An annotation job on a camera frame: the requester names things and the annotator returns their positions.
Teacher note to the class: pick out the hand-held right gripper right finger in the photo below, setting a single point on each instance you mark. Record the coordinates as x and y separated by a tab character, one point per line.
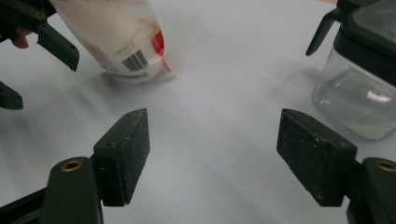
314	155

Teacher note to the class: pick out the white plastic bag red label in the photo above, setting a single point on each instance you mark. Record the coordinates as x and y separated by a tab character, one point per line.
118	31

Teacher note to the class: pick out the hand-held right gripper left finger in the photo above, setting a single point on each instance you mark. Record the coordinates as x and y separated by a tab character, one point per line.
123	155

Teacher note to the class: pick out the clear jar with black lid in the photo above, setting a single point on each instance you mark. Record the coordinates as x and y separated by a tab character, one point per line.
358	102

